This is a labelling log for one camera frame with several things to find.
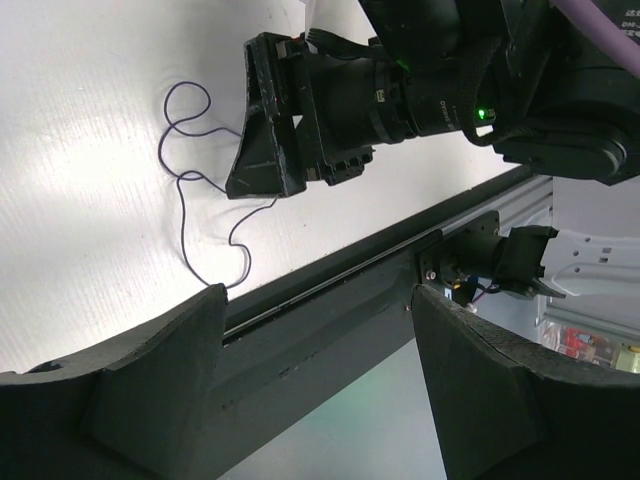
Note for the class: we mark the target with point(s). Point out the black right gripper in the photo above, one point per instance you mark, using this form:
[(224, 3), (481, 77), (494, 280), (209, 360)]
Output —
[(316, 105)]

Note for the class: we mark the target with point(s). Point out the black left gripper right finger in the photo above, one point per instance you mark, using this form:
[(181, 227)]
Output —
[(505, 407)]

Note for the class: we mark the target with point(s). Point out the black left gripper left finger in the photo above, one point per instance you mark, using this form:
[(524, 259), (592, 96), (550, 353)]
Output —
[(130, 407)]

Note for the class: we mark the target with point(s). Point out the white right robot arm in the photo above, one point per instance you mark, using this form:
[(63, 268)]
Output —
[(551, 85)]

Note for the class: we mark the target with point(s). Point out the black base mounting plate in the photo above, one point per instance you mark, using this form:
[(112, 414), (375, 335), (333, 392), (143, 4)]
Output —
[(294, 343)]

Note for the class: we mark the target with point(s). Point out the aluminium front rail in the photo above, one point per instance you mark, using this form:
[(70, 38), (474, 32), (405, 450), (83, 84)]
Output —
[(529, 203)]

